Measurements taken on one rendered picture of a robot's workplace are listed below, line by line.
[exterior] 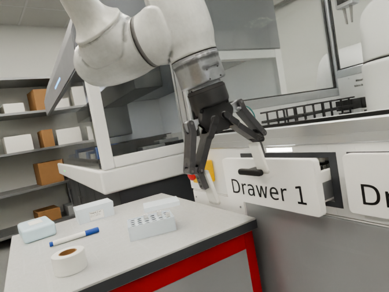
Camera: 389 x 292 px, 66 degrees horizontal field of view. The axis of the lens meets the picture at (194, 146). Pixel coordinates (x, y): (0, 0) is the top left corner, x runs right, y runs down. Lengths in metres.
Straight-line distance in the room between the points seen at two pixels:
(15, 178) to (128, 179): 3.39
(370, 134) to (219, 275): 0.48
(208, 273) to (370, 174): 0.43
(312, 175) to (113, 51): 0.43
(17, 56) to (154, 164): 3.72
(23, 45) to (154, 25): 4.44
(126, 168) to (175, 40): 0.91
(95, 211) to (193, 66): 0.74
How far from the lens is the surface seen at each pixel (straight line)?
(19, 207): 4.71
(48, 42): 5.04
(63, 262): 0.73
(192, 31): 0.54
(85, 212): 1.13
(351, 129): 0.62
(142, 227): 0.82
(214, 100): 0.55
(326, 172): 0.65
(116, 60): 0.59
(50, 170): 4.29
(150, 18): 0.56
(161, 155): 1.43
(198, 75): 0.54
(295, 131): 0.69
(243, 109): 0.61
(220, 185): 0.96
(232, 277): 0.84
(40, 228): 1.08
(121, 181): 1.37
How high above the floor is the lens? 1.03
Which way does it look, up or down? 4 degrees down
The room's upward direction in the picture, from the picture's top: 10 degrees counter-clockwise
